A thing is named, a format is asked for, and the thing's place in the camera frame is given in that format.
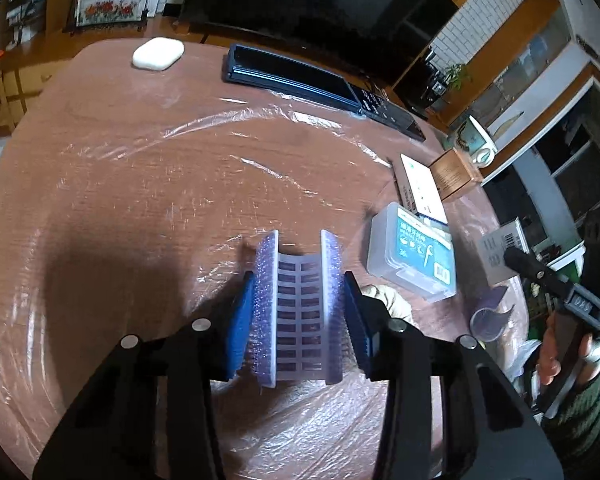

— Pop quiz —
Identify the wooden bookshelf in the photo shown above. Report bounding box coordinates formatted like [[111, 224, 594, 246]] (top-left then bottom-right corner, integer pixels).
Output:
[[7, 0, 48, 46]]

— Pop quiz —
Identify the crumpled white tissue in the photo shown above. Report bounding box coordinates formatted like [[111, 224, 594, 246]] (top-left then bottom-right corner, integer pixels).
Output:
[[361, 284, 412, 331]]

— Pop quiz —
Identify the clear plastic cup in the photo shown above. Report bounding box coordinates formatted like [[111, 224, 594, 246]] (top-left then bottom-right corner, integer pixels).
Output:
[[470, 287, 513, 343]]

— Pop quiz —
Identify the green potted plant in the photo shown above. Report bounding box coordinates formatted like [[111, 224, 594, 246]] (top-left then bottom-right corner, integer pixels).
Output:
[[442, 62, 473, 93]]

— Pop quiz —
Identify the clear dental floss box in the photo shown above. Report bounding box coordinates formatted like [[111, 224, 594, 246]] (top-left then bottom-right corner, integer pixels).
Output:
[[366, 202, 457, 304]]

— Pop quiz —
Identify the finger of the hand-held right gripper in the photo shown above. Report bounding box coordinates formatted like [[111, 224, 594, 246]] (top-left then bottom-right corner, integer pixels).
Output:
[[503, 247, 571, 295]]

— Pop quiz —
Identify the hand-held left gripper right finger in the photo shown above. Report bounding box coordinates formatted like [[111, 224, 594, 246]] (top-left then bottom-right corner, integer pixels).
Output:
[[344, 271, 566, 480]]

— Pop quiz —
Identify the person's right forearm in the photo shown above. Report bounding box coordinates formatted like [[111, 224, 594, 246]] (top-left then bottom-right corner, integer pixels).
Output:
[[545, 370, 600, 456]]

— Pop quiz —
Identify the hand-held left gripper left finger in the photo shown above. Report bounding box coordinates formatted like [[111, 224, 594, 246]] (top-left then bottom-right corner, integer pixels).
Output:
[[32, 271, 256, 480]]

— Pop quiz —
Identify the black coffee machine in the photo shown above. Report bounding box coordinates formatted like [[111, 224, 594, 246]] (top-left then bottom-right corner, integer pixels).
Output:
[[420, 50, 448, 111]]

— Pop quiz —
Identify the brown cardboard box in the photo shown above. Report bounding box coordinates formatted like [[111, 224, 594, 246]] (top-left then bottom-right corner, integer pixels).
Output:
[[427, 149, 483, 202]]

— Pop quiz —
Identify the dark blue tablet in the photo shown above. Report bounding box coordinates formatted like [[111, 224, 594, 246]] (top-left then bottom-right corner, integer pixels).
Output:
[[222, 44, 366, 120]]

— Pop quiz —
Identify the person's right hand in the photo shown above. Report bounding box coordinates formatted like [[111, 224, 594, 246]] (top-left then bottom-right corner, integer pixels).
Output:
[[536, 314, 600, 386]]

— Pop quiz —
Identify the white and teal mug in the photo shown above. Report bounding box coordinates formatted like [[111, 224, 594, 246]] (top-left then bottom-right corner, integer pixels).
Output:
[[455, 115, 498, 167]]

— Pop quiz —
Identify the white earbuds case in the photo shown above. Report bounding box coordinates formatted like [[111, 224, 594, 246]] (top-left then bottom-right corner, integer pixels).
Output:
[[132, 37, 186, 71]]

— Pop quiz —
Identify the white printed paper box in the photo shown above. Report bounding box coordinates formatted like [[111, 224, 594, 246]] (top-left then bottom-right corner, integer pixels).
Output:
[[477, 217, 531, 286]]

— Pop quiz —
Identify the lilac bristle brush rack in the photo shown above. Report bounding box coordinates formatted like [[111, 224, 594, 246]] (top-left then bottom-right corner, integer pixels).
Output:
[[250, 230, 348, 388]]

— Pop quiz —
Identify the small white cardboard box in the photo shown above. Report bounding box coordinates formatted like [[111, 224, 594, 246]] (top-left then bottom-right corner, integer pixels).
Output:
[[399, 153, 448, 223]]

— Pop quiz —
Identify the black remote control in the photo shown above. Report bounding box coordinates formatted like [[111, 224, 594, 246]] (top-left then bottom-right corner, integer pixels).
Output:
[[345, 82, 427, 142]]

